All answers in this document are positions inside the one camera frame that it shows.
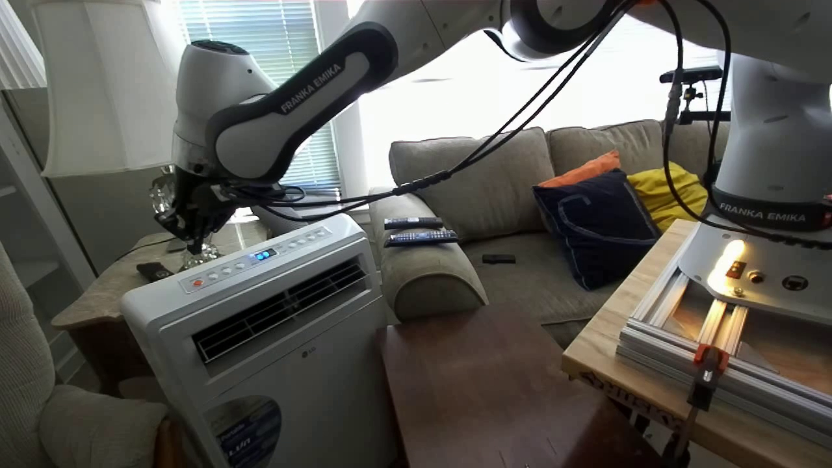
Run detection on white shelving unit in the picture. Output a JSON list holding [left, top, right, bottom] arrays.
[[0, 89, 94, 348]]

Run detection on olive green fabric sofa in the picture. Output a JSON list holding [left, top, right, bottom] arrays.
[[366, 116, 734, 348]]

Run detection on stone top side table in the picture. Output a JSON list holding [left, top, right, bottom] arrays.
[[50, 218, 272, 392]]

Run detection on small black remote control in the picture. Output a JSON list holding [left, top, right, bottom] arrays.
[[480, 254, 516, 266]]

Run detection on light wooden robot stand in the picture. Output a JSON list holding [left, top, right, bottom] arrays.
[[565, 221, 832, 468]]

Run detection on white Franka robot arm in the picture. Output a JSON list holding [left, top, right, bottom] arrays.
[[158, 0, 832, 241]]

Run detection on black remote on side table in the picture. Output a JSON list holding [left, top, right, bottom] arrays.
[[136, 262, 173, 281]]

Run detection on navy blue throw pillow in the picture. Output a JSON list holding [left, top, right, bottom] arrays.
[[532, 168, 661, 290]]

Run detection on window blinds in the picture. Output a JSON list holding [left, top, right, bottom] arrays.
[[176, 0, 342, 198]]

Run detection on beige armchair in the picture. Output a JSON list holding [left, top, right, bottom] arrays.
[[0, 247, 182, 468]]

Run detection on white portable air conditioner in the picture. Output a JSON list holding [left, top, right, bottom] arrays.
[[121, 216, 396, 468]]

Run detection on long black button remote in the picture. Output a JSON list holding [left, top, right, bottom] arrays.
[[384, 228, 457, 247]]

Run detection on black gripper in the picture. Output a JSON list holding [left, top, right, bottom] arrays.
[[172, 168, 285, 244]]

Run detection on orange throw pillow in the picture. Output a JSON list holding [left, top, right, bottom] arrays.
[[535, 151, 620, 188]]

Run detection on orange black clamp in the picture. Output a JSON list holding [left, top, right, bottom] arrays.
[[683, 297, 750, 413]]

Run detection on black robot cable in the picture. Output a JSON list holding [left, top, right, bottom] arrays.
[[255, 0, 661, 223]]

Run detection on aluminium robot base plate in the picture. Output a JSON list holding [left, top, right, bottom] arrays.
[[617, 223, 832, 444]]

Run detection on brown wooden coffee table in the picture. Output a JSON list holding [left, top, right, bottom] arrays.
[[380, 309, 661, 468]]

